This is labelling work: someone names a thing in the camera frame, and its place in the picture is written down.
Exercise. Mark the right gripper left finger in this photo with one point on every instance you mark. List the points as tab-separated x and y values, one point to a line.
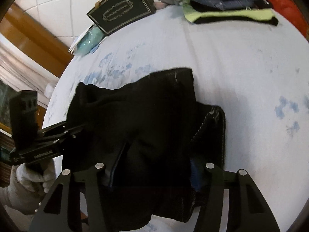
60	210

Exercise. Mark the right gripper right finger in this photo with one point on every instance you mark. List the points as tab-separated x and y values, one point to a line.
247	208

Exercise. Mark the black jeans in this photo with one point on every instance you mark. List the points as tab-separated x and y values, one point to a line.
153	138

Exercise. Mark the white gloved left hand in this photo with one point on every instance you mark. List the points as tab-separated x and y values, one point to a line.
27	188

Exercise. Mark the white paper booklets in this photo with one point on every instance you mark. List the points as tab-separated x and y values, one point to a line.
73	46

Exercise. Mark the floral white bed sheet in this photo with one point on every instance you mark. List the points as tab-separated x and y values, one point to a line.
257	73

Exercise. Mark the teal bagged pillow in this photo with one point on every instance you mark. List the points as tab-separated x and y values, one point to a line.
90	40

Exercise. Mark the black gift box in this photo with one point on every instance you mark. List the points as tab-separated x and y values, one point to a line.
112	15

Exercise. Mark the red sofa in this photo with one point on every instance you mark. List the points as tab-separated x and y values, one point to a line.
289	10

